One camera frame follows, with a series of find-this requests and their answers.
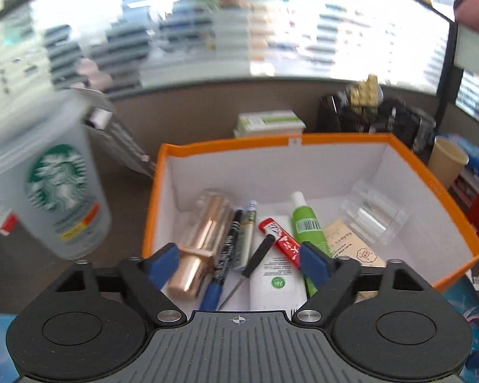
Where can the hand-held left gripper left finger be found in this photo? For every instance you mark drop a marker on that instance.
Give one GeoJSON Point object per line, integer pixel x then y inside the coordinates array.
{"type": "Point", "coordinates": [163, 264]}

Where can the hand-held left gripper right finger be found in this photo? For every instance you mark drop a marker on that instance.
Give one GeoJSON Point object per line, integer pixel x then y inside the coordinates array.
{"type": "Point", "coordinates": [313, 264]}

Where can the red lighter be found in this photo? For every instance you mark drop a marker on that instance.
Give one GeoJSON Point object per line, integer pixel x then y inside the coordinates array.
{"type": "Point", "coordinates": [281, 243]}

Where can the white bottle green round label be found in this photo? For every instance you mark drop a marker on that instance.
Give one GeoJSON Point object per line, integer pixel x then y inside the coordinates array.
{"type": "Point", "coordinates": [277, 287]}

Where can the small black screwdriver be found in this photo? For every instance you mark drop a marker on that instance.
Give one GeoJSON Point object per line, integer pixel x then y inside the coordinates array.
{"type": "Point", "coordinates": [259, 255]}

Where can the clear metallic perfume bottle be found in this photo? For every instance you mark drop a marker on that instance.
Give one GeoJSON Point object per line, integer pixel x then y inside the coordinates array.
{"type": "Point", "coordinates": [207, 231]}

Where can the black marker blue cap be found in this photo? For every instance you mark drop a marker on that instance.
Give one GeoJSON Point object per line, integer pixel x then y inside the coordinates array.
{"type": "Point", "coordinates": [227, 243]}

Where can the silver pen tube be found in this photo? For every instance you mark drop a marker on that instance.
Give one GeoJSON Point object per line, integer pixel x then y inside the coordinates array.
{"type": "Point", "coordinates": [246, 235]}

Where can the clear plastic container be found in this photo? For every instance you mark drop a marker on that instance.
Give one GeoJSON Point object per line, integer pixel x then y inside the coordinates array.
{"type": "Point", "coordinates": [377, 215]}

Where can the orange cardboard box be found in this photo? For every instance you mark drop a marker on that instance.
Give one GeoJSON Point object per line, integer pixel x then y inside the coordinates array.
{"type": "Point", "coordinates": [415, 223]}

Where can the brown kraft paper packet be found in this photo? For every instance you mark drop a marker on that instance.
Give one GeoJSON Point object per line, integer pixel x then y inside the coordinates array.
{"type": "Point", "coordinates": [351, 247]}

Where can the green glue tube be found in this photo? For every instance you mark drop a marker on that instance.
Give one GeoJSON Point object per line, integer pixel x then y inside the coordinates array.
{"type": "Point", "coordinates": [305, 223]}

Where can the frosted plastic cup green logo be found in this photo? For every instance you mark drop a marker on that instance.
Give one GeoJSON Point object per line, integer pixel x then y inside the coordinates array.
{"type": "Point", "coordinates": [52, 191]}

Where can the clear plastic packaging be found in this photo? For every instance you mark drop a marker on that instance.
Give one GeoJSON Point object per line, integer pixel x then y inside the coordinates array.
{"type": "Point", "coordinates": [119, 135]}

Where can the green white box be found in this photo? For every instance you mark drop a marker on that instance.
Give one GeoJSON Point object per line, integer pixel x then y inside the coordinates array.
{"type": "Point", "coordinates": [269, 124]}

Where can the printed anime mouse mat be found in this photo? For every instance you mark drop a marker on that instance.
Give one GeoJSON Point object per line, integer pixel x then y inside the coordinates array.
{"type": "Point", "coordinates": [463, 319]}

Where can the black mesh basket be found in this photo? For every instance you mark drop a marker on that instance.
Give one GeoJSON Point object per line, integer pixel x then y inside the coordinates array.
{"type": "Point", "coordinates": [387, 121]}

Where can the beige paper cup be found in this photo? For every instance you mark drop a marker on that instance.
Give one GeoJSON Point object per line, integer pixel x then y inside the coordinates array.
{"type": "Point", "coordinates": [445, 163]}

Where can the red white card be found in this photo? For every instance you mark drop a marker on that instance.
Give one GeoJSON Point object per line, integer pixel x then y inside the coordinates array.
{"type": "Point", "coordinates": [0, 217]}

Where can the beige building brick plate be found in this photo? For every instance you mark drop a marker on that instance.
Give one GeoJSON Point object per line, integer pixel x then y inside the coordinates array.
{"type": "Point", "coordinates": [365, 91]}

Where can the blue snack packet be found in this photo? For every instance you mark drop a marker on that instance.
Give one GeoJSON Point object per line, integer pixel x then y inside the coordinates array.
{"type": "Point", "coordinates": [477, 155]}

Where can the grey panel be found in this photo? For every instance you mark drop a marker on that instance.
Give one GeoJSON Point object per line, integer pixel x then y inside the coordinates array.
{"type": "Point", "coordinates": [475, 52]}

